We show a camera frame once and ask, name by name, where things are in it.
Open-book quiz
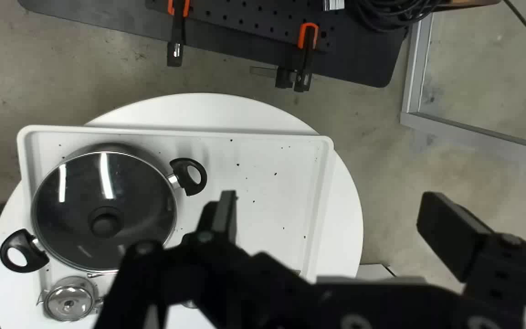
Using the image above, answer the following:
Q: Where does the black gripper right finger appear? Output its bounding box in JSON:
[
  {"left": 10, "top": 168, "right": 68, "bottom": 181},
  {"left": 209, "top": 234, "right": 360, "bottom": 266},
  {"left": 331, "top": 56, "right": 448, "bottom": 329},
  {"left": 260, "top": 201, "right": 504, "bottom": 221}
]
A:
[{"left": 417, "top": 190, "right": 497, "bottom": 283}]

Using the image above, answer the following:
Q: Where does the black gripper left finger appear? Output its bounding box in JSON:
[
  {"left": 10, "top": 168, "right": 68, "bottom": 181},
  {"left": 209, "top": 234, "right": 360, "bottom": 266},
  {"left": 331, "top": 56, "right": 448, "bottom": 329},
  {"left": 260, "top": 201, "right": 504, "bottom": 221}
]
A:
[{"left": 196, "top": 188, "right": 241, "bottom": 245}]

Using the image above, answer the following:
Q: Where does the white plastic tray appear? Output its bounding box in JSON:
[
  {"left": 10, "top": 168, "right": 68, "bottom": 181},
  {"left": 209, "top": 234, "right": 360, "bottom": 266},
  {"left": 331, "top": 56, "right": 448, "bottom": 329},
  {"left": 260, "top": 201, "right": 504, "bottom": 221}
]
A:
[{"left": 15, "top": 124, "right": 336, "bottom": 329}]

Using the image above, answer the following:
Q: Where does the round white table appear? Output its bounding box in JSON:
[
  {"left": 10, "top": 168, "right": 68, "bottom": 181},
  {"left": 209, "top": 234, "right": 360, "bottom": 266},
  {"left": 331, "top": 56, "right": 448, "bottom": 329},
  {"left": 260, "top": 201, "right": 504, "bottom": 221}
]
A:
[{"left": 0, "top": 91, "right": 364, "bottom": 329}]

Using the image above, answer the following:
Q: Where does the black pot with two handles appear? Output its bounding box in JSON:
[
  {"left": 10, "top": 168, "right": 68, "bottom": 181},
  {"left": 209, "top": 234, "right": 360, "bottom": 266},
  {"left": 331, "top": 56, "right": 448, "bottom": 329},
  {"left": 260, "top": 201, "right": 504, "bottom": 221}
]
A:
[{"left": 0, "top": 142, "right": 209, "bottom": 274}]

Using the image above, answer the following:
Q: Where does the aluminium frame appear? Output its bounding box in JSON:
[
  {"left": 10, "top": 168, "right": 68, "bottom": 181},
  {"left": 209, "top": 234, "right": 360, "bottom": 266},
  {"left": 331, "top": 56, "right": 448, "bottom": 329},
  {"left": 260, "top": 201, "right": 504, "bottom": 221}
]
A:
[{"left": 399, "top": 14, "right": 526, "bottom": 179}]

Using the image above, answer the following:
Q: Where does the black cable bundle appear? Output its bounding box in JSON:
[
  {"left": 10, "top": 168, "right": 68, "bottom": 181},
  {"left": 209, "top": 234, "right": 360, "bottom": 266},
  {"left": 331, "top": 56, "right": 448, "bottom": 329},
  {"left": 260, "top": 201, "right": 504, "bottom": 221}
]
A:
[{"left": 347, "top": 0, "right": 448, "bottom": 32}]

